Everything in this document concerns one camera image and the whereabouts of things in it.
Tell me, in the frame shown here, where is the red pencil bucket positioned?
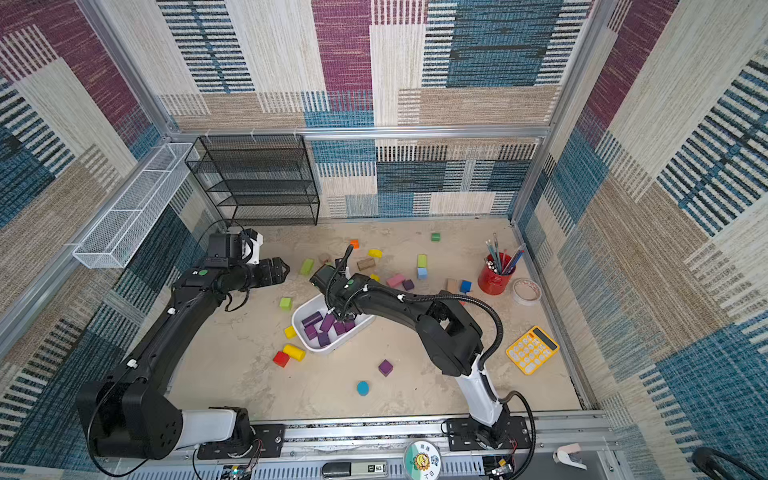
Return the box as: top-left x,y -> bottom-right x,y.
477,252 -> 516,296

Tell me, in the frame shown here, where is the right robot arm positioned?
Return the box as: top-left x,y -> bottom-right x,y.
310,246 -> 536,451

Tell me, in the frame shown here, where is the red cube block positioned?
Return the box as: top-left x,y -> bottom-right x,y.
273,351 -> 291,368

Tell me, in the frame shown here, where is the tape roll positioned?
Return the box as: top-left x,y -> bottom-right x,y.
511,278 -> 542,306

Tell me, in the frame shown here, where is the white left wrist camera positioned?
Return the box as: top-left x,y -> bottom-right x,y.
240,228 -> 263,265

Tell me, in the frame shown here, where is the pink rectangular block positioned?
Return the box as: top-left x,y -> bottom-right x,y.
386,274 -> 406,288

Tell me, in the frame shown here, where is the blue round disc block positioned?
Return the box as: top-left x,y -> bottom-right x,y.
357,381 -> 370,396

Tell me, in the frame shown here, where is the black wire mesh shelf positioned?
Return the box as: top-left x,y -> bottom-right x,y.
185,134 -> 320,226

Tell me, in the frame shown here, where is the dark wood grain block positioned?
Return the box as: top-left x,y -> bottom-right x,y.
356,257 -> 376,271

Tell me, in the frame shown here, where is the round green sticker badge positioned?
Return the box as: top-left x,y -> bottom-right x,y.
403,440 -> 443,480

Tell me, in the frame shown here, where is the yellow calculator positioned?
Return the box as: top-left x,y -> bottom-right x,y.
505,326 -> 560,376

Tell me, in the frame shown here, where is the purple cube block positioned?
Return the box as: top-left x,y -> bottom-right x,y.
317,332 -> 331,348

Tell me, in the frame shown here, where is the purple cylinder block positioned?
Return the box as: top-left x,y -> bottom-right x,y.
302,311 -> 324,327

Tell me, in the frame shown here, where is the yellow cylinder block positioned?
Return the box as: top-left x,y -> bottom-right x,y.
283,344 -> 307,361

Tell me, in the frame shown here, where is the lime green small cube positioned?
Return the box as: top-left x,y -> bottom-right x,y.
279,297 -> 293,311

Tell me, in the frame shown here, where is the lime green long block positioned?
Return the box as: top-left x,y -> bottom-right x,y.
300,258 -> 315,276

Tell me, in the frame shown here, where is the white plastic storage bin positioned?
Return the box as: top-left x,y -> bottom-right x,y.
292,294 -> 375,354

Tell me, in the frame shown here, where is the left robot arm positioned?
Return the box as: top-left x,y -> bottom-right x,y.
76,229 -> 290,461

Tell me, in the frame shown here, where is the white wire mesh basket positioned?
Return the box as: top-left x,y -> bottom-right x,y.
72,143 -> 192,269

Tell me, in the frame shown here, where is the purple rectangular block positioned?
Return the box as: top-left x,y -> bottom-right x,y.
320,313 -> 337,332

